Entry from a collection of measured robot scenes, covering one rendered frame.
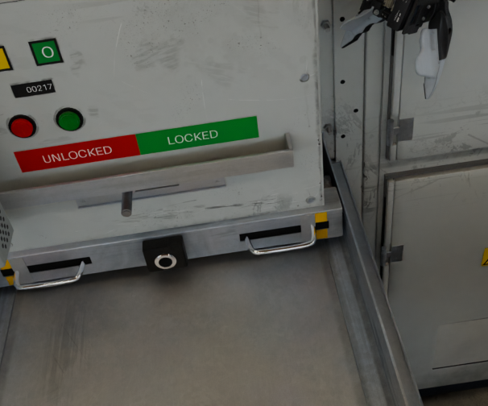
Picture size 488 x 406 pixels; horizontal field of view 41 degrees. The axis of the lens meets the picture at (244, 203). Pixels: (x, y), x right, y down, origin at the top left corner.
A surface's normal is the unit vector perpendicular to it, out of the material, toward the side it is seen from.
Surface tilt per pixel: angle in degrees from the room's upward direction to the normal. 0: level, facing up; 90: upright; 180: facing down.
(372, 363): 0
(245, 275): 0
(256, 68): 90
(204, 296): 0
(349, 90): 90
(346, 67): 90
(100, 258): 90
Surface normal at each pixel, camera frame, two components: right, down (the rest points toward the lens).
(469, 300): 0.10, 0.67
